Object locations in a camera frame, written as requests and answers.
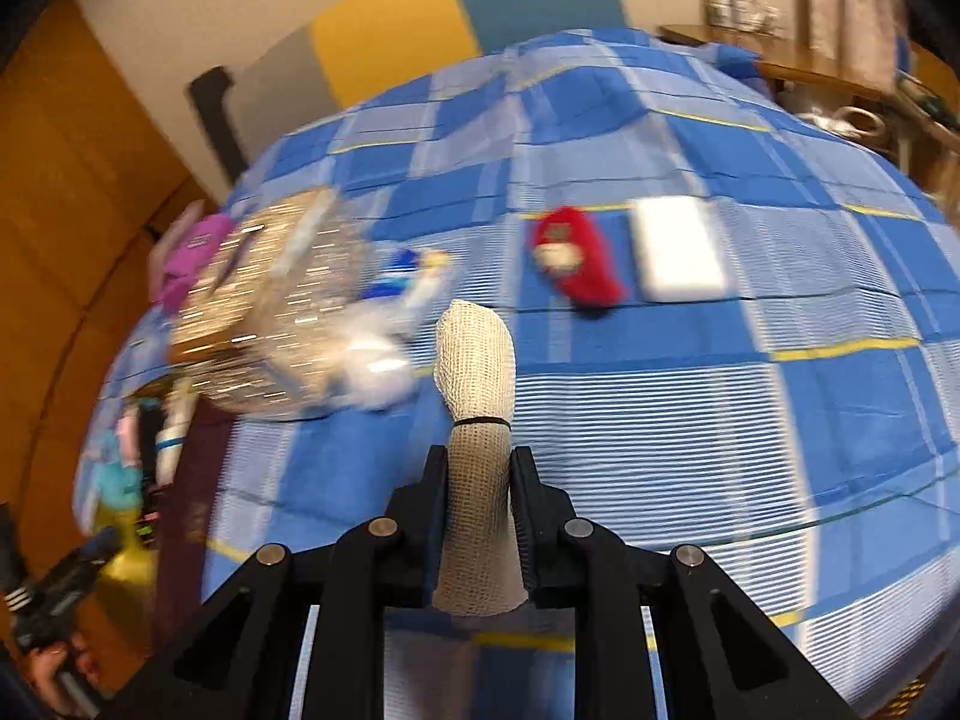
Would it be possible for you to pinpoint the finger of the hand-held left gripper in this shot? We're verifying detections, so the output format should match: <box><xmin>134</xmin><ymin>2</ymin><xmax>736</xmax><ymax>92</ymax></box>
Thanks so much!
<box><xmin>0</xmin><ymin>502</ymin><xmax>22</xmax><ymax>593</ymax></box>
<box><xmin>45</xmin><ymin>529</ymin><xmax>121</xmax><ymax>595</ymax></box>

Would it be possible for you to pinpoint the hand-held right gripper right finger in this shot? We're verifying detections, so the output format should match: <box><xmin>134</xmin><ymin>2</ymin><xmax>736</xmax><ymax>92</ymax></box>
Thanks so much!
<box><xmin>510</xmin><ymin>446</ymin><xmax>856</xmax><ymax>720</ymax></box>

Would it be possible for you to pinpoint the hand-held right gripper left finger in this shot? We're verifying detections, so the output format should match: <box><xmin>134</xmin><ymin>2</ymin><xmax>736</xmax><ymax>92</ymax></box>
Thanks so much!
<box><xmin>101</xmin><ymin>445</ymin><xmax>451</xmax><ymax>720</ymax></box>

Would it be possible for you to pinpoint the gold tin tray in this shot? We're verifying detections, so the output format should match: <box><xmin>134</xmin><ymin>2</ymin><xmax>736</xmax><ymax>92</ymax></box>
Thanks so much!
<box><xmin>75</xmin><ymin>375</ymin><xmax>248</xmax><ymax>616</ymax></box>

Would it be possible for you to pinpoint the clear plastic bag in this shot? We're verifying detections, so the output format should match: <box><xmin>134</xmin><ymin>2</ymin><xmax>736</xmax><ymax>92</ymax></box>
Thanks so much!
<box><xmin>330</xmin><ymin>311</ymin><xmax>415</xmax><ymax>412</ymax></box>

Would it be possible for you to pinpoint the beige knit bandage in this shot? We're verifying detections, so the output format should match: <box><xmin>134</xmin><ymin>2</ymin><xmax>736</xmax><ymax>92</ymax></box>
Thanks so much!
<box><xmin>431</xmin><ymin>298</ymin><xmax>530</xmax><ymax>616</ymax></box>

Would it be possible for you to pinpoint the blue tissue pack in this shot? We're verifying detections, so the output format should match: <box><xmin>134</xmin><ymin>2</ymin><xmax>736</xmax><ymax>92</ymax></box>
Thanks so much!
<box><xmin>360</xmin><ymin>247</ymin><xmax>455</xmax><ymax>331</ymax></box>

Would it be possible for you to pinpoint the red plush toy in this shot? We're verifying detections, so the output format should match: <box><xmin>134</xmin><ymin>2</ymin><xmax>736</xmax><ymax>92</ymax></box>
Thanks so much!
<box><xmin>531</xmin><ymin>205</ymin><xmax>627</xmax><ymax>310</ymax></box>

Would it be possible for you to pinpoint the white sponge block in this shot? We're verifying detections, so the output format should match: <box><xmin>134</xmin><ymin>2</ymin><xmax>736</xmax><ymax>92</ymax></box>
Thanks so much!
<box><xmin>628</xmin><ymin>196</ymin><xmax>730</xmax><ymax>301</ymax></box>

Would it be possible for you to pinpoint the person's left hand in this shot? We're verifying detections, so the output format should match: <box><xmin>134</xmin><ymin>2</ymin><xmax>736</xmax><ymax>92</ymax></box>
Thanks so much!
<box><xmin>30</xmin><ymin>649</ymin><xmax>98</xmax><ymax>713</ymax></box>

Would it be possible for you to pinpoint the blue plaid tablecloth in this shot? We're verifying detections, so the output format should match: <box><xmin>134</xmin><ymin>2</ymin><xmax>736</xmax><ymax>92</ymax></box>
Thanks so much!
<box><xmin>75</xmin><ymin>26</ymin><xmax>960</xmax><ymax>720</ymax></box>

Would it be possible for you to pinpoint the silver embossed tissue box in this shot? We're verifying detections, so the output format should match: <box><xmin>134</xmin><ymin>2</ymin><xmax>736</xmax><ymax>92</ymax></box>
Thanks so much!
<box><xmin>169</xmin><ymin>191</ymin><xmax>376</xmax><ymax>421</ymax></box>

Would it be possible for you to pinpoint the purple carton box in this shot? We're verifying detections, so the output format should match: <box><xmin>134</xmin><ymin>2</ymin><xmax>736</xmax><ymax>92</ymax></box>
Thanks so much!
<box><xmin>146</xmin><ymin>202</ymin><xmax>237</xmax><ymax>316</ymax></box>

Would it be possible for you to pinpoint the wooden wardrobe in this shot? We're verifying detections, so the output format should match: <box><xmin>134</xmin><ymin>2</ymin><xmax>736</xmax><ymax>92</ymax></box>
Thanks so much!
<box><xmin>0</xmin><ymin>0</ymin><xmax>226</xmax><ymax>691</ymax></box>

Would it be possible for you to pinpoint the black rolled mat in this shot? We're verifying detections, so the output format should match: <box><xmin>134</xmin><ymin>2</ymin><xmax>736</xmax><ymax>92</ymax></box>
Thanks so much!
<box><xmin>187</xmin><ymin>66</ymin><xmax>248</xmax><ymax>173</ymax></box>

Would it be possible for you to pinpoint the grey yellow blue sofa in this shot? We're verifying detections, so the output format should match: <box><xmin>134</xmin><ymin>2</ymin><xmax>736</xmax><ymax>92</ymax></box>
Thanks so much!
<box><xmin>225</xmin><ymin>0</ymin><xmax>631</xmax><ymax>158</ymax></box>

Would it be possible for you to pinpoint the wooden side desk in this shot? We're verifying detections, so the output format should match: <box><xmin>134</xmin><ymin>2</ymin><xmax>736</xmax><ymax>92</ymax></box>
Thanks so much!
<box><xmin>660</xmin><ymin>22</ymin><xmax>960</xmax><ymax>166</ymax></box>

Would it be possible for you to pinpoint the group of small jars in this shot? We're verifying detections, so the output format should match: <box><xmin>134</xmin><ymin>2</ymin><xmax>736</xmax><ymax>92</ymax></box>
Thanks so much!
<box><xmin>701</xmin><ymin>0</ymin><xmax>781</xmax><ymax>35</ymax></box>

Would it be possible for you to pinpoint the dark elongated object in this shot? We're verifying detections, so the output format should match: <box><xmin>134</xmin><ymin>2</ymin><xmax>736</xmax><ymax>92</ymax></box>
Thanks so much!
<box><xmin>896</xmin><ymin>75</ymin><xmax>960</xmax><ymax>128</ymax></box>

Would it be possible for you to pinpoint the beige striped curtain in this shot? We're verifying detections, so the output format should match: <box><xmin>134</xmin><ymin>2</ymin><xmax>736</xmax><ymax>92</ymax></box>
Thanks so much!
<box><xmin>780</xmin><ymin>0</ymin><xmax>916</xmax><ymax>83</ymax></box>

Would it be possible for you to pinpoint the white cable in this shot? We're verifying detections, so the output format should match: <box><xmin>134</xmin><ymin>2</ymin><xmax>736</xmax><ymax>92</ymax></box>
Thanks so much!
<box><xmin>814</xmin><ymin>105</ymin><xmax>893</xmax><ymax>143</ymax></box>

